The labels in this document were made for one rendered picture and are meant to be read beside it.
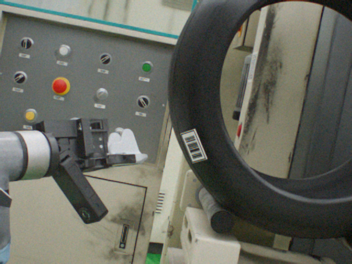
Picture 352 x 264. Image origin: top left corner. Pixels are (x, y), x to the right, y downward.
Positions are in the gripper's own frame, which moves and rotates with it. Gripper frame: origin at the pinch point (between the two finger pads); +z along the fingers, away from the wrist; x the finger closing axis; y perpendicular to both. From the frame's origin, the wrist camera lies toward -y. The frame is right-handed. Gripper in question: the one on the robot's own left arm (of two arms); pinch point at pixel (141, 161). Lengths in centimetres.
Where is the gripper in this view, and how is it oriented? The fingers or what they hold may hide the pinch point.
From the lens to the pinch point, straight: 125.6
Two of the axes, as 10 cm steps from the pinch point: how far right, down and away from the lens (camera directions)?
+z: 7.4, -0.3, 6.8
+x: -6.6, 1.8, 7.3
